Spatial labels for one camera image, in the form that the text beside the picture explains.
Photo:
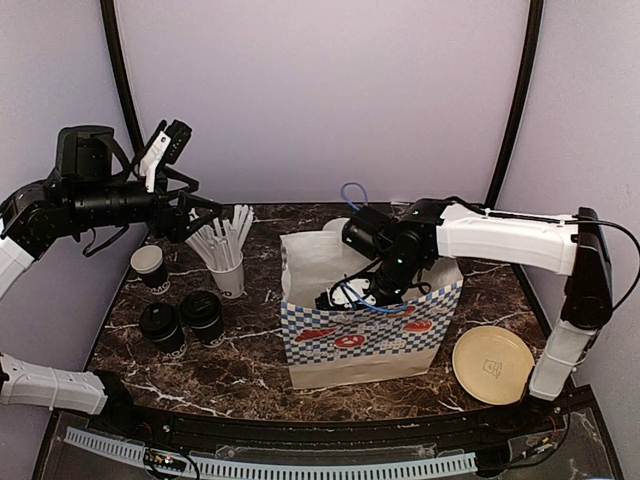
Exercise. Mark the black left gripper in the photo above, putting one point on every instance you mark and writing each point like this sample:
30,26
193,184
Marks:
176,227

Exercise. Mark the black coffee cup lid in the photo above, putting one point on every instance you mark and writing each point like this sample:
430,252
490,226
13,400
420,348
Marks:
158,320

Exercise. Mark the black and white paper cup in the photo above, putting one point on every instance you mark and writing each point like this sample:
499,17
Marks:
173,346

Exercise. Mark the blue checkered paper bag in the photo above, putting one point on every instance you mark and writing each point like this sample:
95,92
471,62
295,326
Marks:
377,343

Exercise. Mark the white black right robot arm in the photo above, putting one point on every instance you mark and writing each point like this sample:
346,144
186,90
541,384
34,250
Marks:
569,245

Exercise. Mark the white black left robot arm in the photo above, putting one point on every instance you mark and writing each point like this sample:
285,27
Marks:
93,184

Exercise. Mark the bundle of wrapped straws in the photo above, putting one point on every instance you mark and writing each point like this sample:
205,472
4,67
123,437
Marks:
220,244

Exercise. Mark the stack of paper cups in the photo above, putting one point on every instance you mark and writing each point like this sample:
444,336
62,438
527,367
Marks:
148,263

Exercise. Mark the white cup holding straws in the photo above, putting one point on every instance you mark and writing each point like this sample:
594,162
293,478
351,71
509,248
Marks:
230,283

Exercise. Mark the white ceramic bowl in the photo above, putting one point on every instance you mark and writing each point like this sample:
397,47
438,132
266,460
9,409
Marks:
336,225

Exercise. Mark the cream round plate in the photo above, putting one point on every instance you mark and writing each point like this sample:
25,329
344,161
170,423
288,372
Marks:
492,364

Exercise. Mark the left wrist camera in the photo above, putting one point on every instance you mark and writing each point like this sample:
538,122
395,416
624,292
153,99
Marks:
164,148

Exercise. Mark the black table edge rail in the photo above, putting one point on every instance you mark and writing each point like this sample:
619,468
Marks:
483,429

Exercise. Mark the white slotted cable duct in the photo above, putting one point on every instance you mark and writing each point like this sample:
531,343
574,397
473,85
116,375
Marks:
258,463

